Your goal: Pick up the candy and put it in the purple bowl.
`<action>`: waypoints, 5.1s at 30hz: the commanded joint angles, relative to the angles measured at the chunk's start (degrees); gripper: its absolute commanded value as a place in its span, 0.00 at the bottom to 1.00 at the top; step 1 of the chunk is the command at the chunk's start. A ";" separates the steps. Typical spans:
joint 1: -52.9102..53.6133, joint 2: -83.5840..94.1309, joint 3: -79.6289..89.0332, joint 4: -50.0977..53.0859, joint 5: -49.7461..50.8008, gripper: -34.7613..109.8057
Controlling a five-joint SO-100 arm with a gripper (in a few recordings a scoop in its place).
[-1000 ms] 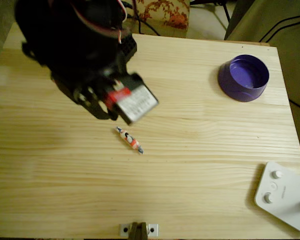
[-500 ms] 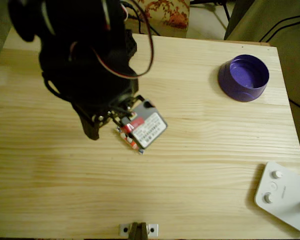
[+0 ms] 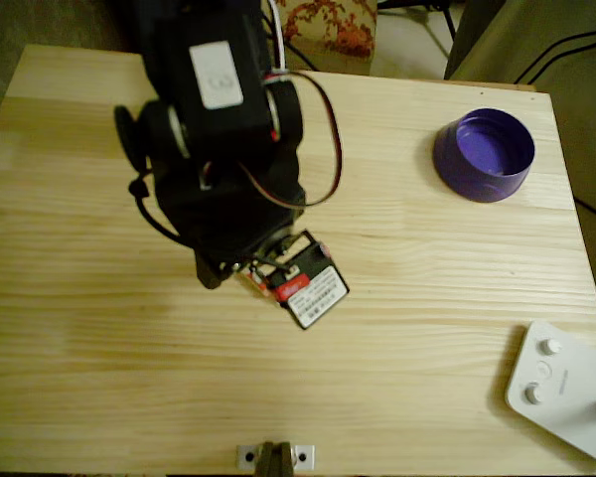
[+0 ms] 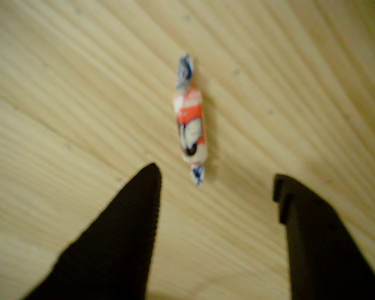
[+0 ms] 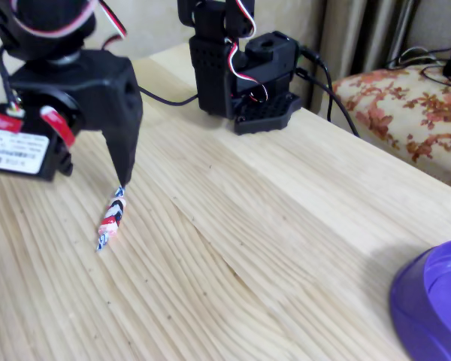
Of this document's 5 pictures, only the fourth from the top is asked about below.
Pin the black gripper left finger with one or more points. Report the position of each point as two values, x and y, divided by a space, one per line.
112 250

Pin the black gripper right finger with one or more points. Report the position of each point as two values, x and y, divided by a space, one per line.
318 250

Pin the red white blue candy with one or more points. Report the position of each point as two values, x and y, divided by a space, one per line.
190 125

